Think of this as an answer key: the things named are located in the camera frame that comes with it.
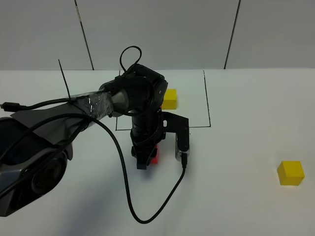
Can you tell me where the yellow template block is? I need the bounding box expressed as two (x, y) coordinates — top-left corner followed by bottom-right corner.
(161, 89), (177, 110)

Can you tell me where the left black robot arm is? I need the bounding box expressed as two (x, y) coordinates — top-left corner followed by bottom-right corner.
(0, 64), (168, 217)

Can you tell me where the left black cable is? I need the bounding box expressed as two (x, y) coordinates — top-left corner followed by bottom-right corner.
(91, 118), (189, 224)

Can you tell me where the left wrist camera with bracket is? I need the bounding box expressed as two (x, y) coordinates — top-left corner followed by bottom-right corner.
(162, 112), (190, 167)

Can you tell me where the black zip tie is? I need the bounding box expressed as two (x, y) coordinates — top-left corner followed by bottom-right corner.
(58, 59), (71, 100)

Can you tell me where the red block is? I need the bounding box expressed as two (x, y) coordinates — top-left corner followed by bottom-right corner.
(150, 145), (159, 164)

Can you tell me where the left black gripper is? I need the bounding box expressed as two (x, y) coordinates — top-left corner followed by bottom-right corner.
(130, 108), (165, 170)

